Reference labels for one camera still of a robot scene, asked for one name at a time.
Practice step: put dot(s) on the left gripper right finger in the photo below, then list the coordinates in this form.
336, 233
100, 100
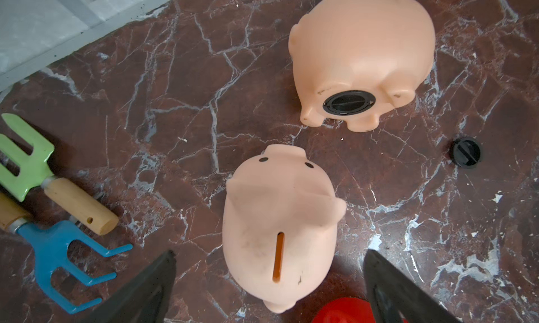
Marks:
395, 298

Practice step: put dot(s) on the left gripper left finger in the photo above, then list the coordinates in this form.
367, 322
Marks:
145, 298

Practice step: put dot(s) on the red piggy bank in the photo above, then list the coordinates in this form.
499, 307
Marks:
346, 310

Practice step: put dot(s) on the pink piggy bank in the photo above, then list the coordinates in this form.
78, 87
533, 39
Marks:
280, 226

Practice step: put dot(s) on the blue toy garden fork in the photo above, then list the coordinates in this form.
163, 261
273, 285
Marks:
51, 247

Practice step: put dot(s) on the green toy garden rake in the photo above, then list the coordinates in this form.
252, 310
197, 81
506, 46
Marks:
34, 171

